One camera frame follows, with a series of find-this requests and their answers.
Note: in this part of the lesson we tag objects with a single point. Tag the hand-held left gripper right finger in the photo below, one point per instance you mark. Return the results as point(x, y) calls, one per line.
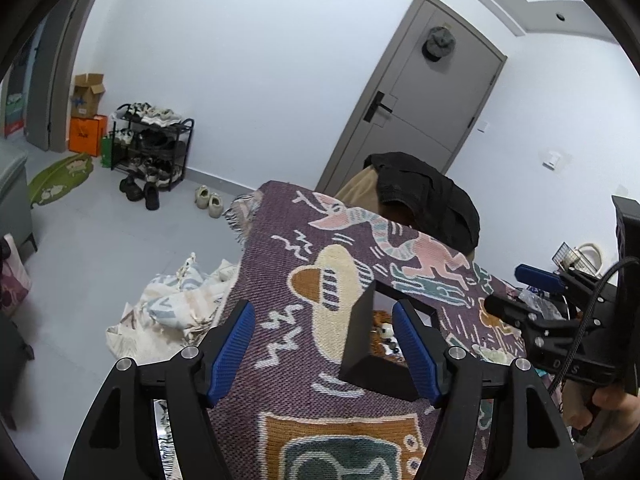
point(416, 355)

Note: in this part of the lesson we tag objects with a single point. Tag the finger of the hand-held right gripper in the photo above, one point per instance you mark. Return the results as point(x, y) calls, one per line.
point(505, 310)
point(537, 277)

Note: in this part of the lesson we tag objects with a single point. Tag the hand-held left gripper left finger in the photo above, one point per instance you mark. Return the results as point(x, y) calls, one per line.
point(231, 357)

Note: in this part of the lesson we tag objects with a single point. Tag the black jewelry box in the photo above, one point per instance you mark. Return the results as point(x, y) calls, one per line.
point(357, 340)

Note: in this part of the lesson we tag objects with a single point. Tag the person's right hand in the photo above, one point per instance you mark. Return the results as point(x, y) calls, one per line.
point(607, 405)

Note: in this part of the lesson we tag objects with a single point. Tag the purple printed blanket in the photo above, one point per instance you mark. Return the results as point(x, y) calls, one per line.
point(300, 370)

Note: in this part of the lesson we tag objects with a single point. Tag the white patterned cloth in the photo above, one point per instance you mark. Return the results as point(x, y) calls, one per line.
point(170, 305)

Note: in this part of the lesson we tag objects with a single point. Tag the black jacket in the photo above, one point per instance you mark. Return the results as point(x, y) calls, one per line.
point(425, 200)

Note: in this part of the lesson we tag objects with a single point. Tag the beige shoe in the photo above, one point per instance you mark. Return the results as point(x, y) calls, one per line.
point(201, 196)
point(215, 206)

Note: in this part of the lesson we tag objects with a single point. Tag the beige chair back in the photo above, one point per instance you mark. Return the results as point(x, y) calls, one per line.
point(357, 187)

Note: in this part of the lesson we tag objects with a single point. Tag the black boot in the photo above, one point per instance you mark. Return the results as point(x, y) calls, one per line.
point(131, 189)
point(151, 197)

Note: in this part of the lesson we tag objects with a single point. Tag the black shoe rack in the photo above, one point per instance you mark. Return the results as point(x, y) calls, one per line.
point(186, 145)

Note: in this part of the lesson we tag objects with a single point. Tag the pink patterned bag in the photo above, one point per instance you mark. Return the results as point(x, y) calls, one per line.
point(15, 280)

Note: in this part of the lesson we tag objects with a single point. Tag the group of assorted shoes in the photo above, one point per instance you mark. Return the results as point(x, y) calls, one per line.
point(150, 140)

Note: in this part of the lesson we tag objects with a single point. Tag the green bag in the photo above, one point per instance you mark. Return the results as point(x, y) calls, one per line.
point(107, 152)

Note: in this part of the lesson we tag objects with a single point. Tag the green leaf-shaped mat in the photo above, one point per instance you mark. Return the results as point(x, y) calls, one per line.
point(57, 180)

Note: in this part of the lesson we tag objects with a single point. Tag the grey cap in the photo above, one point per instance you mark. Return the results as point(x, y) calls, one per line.
point(439, 42)

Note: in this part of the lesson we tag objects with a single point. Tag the orange box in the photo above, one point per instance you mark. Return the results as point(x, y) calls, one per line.
point(87, 135)

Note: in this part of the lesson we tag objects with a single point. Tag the grey cabinet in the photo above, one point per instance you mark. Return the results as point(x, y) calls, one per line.
point(12, 200)

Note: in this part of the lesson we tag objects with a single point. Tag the open cardboard box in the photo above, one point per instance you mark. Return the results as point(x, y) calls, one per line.
point(87, 95)

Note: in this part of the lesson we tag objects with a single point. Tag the dark grey open door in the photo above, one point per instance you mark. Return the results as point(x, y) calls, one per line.
point(50, 85)

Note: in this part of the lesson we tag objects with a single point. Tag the white wall socket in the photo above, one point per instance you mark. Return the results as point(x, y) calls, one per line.
point(552, 160)

